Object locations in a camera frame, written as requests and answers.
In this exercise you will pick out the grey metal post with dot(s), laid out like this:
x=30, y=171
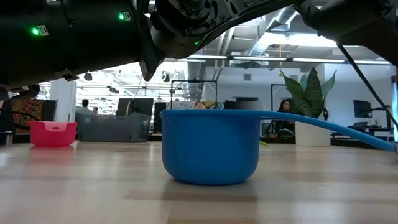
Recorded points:
x=7, y=138

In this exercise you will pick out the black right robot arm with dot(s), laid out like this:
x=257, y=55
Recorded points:
x=102, y=40

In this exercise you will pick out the long ceiling light strip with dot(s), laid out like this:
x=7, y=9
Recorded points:
x=373, y=62
x=317, y=60
x=259, y=58

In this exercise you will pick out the black desk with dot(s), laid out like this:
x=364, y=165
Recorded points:
x=370, y=128

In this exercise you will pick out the colourful mural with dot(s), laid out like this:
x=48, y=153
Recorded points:
x=205, y=105

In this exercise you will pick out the black cabinet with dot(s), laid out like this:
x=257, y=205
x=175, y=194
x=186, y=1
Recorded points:
x=158, y=118

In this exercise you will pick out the person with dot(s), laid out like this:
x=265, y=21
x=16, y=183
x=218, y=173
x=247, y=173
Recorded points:
x=95, y=111
x=284, y=107
x=84, y=108

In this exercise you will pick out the dark grey cabinet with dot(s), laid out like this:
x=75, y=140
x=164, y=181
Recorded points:
x=245, y=103

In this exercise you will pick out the black monitor on arm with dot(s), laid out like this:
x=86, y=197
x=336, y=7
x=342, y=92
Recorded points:
x=362, y=109

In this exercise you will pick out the green plant in white pot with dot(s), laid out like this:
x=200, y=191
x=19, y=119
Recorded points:
x=311, y=93

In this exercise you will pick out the black panel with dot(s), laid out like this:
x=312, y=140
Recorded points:
x=49, y=110

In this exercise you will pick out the red measuring cup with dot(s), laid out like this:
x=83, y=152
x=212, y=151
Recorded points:
x=53, y=137

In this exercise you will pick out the white column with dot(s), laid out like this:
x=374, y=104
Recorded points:
x=63, y=102

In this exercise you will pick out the black monitor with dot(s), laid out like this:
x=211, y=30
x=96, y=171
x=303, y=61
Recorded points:
x=125, y=106
x=143, y=106

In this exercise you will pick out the grey basket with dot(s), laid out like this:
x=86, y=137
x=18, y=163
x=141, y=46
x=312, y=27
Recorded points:
x=113, y=129

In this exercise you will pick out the silver ventilation duct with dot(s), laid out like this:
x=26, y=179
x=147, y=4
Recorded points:
x=267, y=34

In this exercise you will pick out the small dark blue measuring cup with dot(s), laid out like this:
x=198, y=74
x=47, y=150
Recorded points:
x=396, y=148

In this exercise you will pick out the colourful wall tapestry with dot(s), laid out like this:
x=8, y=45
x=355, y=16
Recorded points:
x=26, y=115

